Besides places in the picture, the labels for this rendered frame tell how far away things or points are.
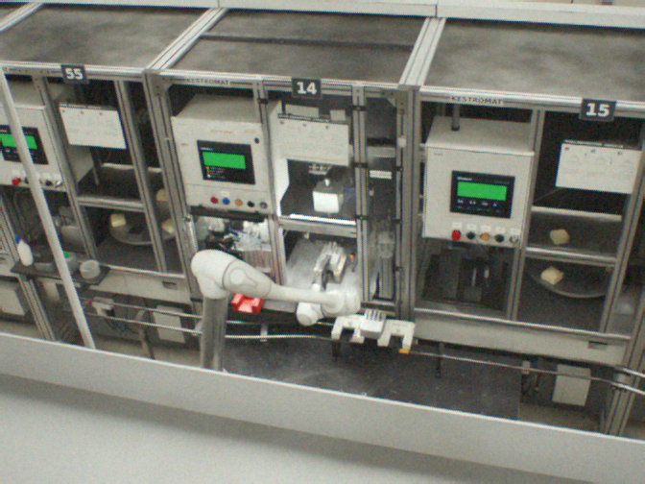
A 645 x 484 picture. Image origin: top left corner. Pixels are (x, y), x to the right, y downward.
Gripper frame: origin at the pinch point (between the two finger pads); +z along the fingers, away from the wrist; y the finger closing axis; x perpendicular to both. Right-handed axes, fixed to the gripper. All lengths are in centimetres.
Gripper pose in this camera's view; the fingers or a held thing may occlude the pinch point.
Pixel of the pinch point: (327, 263)
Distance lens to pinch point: 361.5
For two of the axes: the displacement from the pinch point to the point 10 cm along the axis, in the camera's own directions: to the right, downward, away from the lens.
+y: -0.5, -8.0, -6.0
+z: 2.6, -5.9, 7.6
